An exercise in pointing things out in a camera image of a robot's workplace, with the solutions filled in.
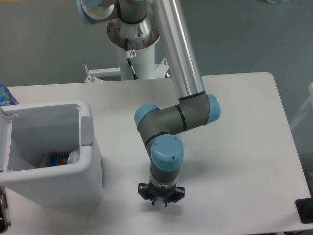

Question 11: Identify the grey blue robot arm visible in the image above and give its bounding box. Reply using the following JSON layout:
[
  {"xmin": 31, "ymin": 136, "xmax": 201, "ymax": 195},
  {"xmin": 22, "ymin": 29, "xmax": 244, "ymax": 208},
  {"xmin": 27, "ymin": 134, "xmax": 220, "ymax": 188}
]
[{"xmin": 76, "ymin": 0, "xmax": 221, "ymax": 204}]

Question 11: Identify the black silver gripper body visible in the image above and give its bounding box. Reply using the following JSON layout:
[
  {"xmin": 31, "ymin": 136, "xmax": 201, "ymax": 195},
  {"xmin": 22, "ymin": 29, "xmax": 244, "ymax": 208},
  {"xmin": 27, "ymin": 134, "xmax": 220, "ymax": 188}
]
[{"xmin": 149, "ymin": 174, "xmax": 178, "ymax": 202}]

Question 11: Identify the black object at left edge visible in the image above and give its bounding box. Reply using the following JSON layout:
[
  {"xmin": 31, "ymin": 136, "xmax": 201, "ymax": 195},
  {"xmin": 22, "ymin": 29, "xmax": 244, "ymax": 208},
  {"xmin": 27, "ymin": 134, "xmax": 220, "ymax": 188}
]
[{"xmin": 0, "ymin": 186, "xmax": 11, "ymax": 234}]

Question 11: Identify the orange blue snack wrapper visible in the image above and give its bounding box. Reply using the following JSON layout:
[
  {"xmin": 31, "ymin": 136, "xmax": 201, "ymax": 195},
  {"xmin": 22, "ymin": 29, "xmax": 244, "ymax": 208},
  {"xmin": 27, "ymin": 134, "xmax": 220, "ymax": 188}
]
[{"xmin": 49, "ymin": 152, "xmax": 70, "ymax": 166}]

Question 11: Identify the white frame at right edge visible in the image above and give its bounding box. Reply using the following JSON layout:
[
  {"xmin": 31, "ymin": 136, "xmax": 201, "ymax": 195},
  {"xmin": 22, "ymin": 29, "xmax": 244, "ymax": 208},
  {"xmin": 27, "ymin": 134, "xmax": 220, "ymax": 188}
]
[{"xmin": 289, "ymin": 83, "xmax": 313, "ymax": 131}]

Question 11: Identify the crushed clear plastic bottle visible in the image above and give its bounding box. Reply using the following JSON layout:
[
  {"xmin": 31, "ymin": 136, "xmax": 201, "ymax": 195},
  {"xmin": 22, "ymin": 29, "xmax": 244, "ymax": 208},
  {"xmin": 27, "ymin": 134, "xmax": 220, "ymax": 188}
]
[{"xmin": 150, "ymin": 134, "xmax": 184, "ymax": 205}]

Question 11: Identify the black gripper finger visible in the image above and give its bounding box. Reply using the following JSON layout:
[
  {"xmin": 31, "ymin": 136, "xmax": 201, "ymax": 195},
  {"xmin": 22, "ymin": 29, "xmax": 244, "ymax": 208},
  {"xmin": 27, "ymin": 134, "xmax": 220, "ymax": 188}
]
[
  {"xmin": 164, "ymin": 187, "xmax": 185, "ymax": 206},
  {"xmin": 138, "ymin": 183, "xmax": 159, "ymax": 205}
]

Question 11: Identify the white trash can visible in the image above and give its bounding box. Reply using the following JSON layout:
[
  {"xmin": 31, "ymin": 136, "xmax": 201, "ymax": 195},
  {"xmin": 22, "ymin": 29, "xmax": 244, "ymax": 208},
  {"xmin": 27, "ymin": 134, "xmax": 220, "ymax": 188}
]
[{"xmin": 0, "ymin": 99, "xmax": 103, "ymax": 207}]

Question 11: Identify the blue labelled water bottle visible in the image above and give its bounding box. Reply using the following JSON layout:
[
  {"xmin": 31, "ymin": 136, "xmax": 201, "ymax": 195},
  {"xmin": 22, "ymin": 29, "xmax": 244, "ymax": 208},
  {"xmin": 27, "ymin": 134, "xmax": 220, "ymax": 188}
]
[{"xmin": 0, "ymin": 84, "xmax": 19, "ymax": 106}]

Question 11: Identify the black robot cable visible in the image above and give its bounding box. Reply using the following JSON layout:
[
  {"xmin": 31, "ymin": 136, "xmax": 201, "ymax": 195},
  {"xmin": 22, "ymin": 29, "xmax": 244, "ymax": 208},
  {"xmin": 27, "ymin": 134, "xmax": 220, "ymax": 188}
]
[{"xmin": 124, "ymin": 38, "xmax": 139, "ymax": 80}]

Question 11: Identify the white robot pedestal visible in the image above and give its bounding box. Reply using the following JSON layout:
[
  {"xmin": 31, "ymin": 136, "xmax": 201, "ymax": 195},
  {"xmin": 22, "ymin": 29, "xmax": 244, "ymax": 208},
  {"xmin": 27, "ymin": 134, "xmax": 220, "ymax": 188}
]
[{"xmin": 85, "ymin": 42, "xmax": 171, "ymax": 83}]

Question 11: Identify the black clamp at table corner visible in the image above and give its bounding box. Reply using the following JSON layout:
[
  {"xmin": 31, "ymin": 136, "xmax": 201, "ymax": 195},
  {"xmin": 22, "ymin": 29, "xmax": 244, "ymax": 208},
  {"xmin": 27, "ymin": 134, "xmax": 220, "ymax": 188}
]
[{"xmin": 295, "ymin": 198, "xmax": 313, "ymax": 224}]

